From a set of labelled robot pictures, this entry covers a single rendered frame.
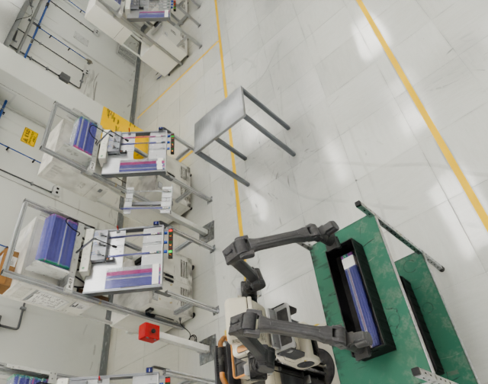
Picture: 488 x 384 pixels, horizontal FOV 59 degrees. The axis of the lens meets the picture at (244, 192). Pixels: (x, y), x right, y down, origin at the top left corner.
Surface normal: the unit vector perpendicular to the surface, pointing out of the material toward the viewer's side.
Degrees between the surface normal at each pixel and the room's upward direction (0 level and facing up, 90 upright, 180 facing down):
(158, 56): 90
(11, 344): 90
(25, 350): 90
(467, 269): 0
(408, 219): 0
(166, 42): 90
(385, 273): 0
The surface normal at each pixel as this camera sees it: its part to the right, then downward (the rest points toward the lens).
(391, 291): -0.68, -0.43
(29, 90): 0.10, 0.76
